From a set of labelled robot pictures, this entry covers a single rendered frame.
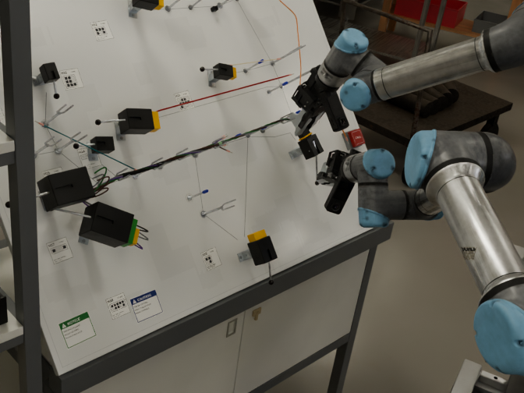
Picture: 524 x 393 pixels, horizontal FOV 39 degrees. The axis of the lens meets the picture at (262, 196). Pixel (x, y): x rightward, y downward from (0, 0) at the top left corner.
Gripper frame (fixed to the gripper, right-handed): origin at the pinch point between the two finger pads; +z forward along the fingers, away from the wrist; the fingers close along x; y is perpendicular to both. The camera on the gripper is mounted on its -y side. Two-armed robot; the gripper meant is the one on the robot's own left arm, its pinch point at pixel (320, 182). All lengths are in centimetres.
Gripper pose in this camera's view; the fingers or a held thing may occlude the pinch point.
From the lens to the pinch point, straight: 212.6
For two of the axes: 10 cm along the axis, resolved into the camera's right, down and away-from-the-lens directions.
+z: -3.4, 0.7, 9.4
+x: -9.0, -3.1, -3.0
